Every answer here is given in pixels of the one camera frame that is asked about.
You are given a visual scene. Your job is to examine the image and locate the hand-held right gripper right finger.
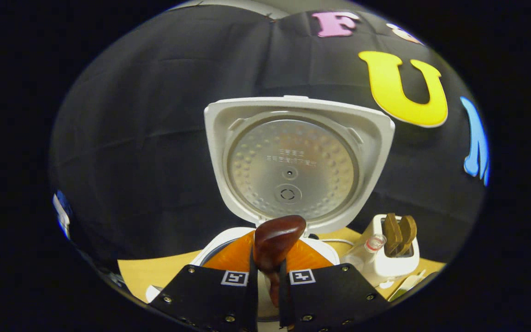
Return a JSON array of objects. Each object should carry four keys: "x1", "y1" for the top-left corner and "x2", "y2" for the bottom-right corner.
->
[{"x1": 278, "y1": 239, "x2": 388, "y2": 332}]

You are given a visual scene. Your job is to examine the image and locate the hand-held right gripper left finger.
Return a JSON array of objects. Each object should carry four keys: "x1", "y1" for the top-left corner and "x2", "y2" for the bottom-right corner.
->
[{"x1": 148, "y1": 230, "x2": 259, "y2": 332}]

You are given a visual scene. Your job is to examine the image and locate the white rice cooker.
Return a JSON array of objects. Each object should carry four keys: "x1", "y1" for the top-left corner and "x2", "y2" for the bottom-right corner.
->
[{"x1": 191, "y1": 95, "x2": 396, "y2": 323}]

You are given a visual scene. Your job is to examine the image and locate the brown bread slice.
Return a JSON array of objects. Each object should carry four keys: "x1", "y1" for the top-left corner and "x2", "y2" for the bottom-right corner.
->
[
  {"x1": 400, "y1": 215, "x2": 417, "y2": 255},
  {"x1": 383, "y1": 213, "x2": 403, "y2": 256}
]

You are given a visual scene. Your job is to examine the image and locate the black backdrop cloth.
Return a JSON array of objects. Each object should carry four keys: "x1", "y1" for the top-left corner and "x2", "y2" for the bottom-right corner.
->
[{"x1": 49, "y1": 5, "x2": 490, "y2": 277}]

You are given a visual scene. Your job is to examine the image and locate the brown wooden spoon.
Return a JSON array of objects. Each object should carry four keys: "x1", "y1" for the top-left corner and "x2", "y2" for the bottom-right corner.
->
[{"x1": 253, "y1": 215, "x2": 307, "y2": 308}]

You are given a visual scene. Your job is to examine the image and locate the white toaster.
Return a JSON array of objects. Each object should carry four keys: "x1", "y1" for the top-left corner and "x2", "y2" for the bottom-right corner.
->
[{"x1": 355, "y1": 213, "x2": 420, "y2": 287}]

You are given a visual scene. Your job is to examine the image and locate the small clear bottle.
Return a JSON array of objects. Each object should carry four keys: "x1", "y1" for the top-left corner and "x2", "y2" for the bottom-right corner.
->
[{"x1": 342, "y1": 234, "x2": 386, "y2": 273}]

